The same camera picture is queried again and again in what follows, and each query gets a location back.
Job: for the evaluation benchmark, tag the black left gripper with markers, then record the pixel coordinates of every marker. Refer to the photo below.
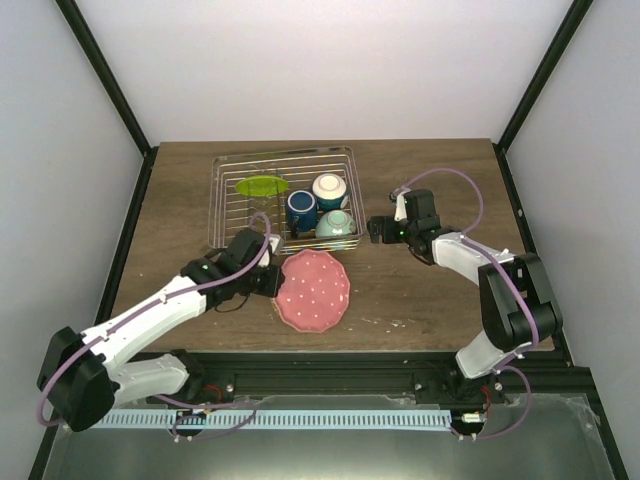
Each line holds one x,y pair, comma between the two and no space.
273,286

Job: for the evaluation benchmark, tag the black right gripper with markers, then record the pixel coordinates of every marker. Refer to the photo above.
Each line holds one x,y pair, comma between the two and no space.
375,232

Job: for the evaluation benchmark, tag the pale green bowl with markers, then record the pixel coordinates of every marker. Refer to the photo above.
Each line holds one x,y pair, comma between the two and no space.
335,224

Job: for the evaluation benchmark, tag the pink scalloped plate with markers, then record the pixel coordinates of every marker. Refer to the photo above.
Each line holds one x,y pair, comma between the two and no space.
315,293

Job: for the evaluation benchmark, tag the white and teal bowl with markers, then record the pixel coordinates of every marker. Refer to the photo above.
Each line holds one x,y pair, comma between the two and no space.
331,192

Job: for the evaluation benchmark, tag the chrome wire dish rack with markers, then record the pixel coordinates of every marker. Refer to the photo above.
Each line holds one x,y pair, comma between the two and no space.
230,212

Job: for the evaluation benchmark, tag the dark blue mug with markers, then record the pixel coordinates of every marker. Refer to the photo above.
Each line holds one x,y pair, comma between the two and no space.
301,212

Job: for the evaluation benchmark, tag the lime green plate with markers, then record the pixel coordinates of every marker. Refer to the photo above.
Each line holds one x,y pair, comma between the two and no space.
261,186

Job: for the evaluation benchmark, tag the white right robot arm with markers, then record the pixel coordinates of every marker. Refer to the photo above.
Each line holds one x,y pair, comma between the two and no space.
518,306

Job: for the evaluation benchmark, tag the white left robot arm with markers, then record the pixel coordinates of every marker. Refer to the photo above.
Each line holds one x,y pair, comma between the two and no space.
84,375

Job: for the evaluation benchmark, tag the light blue slotted strip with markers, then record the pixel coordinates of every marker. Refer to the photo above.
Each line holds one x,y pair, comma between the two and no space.
158,419

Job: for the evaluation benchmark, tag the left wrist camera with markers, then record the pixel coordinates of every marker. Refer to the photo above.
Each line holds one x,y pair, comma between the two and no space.
275,244

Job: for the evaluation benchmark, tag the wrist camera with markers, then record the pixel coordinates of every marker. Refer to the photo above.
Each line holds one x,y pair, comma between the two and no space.
398,196
275,244

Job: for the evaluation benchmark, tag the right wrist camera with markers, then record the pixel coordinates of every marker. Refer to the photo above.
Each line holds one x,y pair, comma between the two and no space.
398,196

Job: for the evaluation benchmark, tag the black right frame post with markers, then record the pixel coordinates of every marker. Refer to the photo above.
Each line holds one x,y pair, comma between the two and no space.
561,40

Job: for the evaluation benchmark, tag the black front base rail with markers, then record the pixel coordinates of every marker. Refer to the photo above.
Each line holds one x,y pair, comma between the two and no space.
427,377

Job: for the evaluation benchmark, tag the black aluminium frame post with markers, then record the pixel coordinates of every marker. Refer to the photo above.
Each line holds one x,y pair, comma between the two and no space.
92,51

